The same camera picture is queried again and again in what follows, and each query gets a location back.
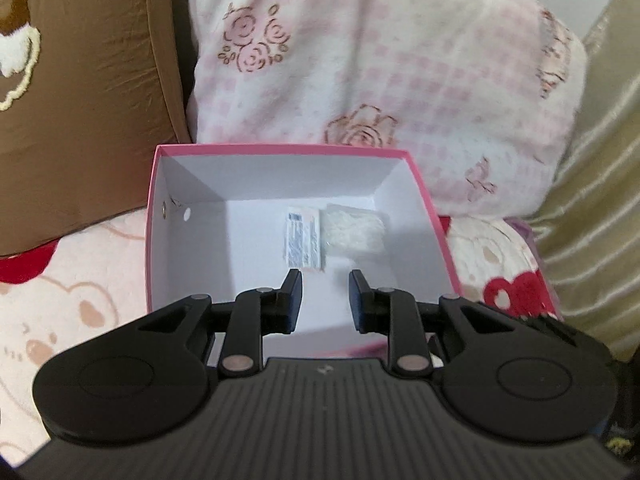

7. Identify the clear floss pick box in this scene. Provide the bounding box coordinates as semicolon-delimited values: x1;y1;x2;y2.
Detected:
320;204;387;257

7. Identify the white tissue packet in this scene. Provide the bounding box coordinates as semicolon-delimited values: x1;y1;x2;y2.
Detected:
284;207;323;271

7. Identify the pink cardboard box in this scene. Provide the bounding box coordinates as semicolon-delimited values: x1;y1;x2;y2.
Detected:
145;144;460;356

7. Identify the gold satin curtain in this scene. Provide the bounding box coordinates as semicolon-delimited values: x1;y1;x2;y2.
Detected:
529;0;640;361

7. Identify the bear print blanket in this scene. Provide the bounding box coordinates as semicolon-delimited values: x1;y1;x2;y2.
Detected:
1;209;559;466

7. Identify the pink checkered pillow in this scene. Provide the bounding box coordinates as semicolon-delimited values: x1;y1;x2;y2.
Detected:
186;0;587;218

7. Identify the brown embroidered pillow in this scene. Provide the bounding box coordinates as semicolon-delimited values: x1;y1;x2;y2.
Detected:
1;0;190;256

